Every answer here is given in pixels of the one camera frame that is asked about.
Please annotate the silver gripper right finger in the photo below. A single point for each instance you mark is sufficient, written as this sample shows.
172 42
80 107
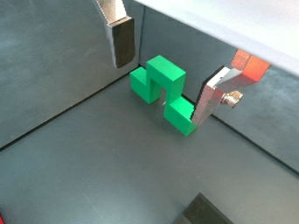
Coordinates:
216 91

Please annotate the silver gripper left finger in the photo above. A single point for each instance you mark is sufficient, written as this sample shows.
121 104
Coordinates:
120 30

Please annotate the green stepped block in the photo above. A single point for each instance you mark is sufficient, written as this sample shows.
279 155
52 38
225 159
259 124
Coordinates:
162 77

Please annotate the red puzzle board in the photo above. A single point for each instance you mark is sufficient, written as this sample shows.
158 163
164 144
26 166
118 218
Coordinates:
249 65

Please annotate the black angle bracket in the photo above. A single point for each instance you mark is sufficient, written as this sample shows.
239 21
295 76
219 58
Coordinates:
200 212

